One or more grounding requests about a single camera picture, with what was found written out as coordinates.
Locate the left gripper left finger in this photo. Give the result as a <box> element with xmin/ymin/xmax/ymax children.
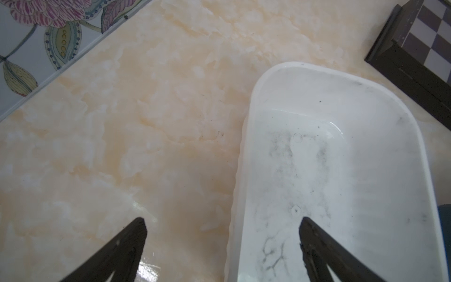
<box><xmin>63</xmin><ymin>217</ymin><xmax>148</xmax><ymax>282</ymax></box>

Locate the teal storage box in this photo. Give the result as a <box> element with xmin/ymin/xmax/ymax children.
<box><xmin>438</xmin><ymin>204</ymin><xmax>451</xmax><ymax>272</ymax></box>

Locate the white storage box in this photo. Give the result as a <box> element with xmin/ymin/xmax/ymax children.
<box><xmin>224</xmin><ymin>62</ymin><xmax>449</xmax><ymax>282</ymax></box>

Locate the black white chessboard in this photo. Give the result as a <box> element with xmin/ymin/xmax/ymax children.
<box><xmin>365</xmin><ymin>1</ymin><xmax>451</xmax><ymax>128</ymax></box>

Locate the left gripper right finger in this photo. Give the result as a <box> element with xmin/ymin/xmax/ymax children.
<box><xmin>298</xmin><ymin>217</ymin><xmax>383</xmax><ymax>282</ymax></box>

